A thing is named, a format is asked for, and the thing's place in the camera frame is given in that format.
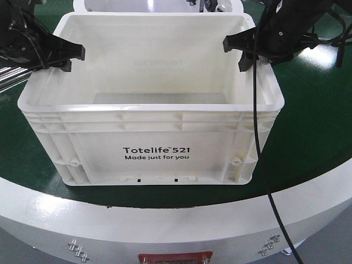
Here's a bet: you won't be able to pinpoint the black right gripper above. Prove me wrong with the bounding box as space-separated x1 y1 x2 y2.
223 1 333 72

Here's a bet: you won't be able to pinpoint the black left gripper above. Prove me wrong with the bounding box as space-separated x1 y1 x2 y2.
1 1 85 72

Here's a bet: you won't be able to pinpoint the white plastic tote box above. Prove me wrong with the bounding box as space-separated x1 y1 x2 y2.
18 12 284 186

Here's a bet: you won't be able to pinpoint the steel conveyor rollers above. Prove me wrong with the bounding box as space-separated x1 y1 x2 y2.
1 56 32 92

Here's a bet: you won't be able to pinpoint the white outer conveyor rim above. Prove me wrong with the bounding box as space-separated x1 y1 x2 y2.
0 156 352 264

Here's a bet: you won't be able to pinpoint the red label plate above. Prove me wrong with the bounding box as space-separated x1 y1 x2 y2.
138 251 213 264

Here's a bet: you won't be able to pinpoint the white inner ring guard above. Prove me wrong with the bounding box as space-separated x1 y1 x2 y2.
73 1 244 13

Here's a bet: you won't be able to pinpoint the black cable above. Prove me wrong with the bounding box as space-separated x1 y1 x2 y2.
251 0 303 264

